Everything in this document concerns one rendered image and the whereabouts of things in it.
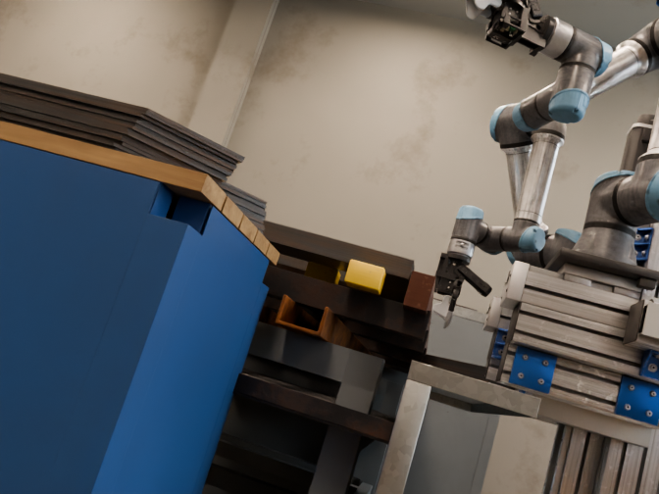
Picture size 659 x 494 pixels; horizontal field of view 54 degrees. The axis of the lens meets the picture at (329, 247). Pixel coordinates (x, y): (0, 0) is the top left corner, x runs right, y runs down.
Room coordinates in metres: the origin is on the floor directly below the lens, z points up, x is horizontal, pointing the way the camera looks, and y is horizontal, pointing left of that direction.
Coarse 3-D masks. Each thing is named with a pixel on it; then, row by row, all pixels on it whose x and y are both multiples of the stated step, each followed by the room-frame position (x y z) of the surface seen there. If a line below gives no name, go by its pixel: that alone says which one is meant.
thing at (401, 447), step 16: (416, 384) 1.02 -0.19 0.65; (416, 400) 1.01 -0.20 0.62; (400, 416) 1.02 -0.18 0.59; (416, 416) 1.01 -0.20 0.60; (400, 432) 1.02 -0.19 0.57; (416, 432) 1.01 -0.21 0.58; (400, 448) 1.02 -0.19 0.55; (384, 464) 1.02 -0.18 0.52; (400, 464) 1.01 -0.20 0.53; (384, 480) 1.02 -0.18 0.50; (400, 480) 1.01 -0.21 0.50
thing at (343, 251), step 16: (272, 224) 1.15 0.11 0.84; (272, 240) 1.15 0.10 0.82; (288, 240) 1.14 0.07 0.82; (304, 240) 1.14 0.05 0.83; (320, 240) 1.13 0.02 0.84; (336, 240) 1.12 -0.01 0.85; (288, 256) 1.39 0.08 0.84; (304, 256) 1.19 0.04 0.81; (320, 256) 1.14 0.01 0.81; (336, 256) 1.12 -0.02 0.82; (352, 256) 1.12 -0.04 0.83; (368, 256) 1.11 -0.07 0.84; (384, 256) 1.11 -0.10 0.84; (304, 272) 1.40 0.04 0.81; (400, 272) 1.10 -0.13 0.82; (352, 288) 1.41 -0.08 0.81; (384, 288) 1.28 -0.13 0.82; (400, 288) 1.22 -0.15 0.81
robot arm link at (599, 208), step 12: (600, 180) 1.44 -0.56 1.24; (612, 180) 1.42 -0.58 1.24; (600, 192) 1.43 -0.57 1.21; (612, 192) 1.39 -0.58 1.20; (588, 204) 1.47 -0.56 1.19; (600, 204) 1.43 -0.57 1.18; (612, 204) 1.39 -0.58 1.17; (588, 216) 1.45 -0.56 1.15; (600, 216) 1.42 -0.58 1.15; (612, 216) 1.41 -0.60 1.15; (636, 228) 1.43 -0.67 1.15
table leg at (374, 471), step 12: (396, 384) 2.53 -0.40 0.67; (384, 396) 2.53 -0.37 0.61; (396, 396) 2.52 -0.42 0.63; (384, 408) 2.53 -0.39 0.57; (396, 408) 2.52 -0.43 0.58; (372, 444) 2.53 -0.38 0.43; (384, 444) 2.52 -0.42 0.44; (372, 456) 2.53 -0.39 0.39; (372, 468) 2.53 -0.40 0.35; (360, 480) 2.53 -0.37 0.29; (372, 480) 2.52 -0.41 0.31; (372, 492) 2.52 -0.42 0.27
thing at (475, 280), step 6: (462, 264) 1.82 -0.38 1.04; (462, 270) 1.82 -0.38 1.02; (468, 270) 1.81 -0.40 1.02; (468, 276) 1.81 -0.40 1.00; (474, 276) 1.81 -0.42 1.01; (468, 282) 1.85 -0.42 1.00; (474, 282) 1.81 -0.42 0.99; (480, 282) 1.81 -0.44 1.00; (486, 282) 1.81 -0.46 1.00; (480, 288) 1.81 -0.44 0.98; (486, 288) 1.80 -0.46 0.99; (486, 294) 1.80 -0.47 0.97
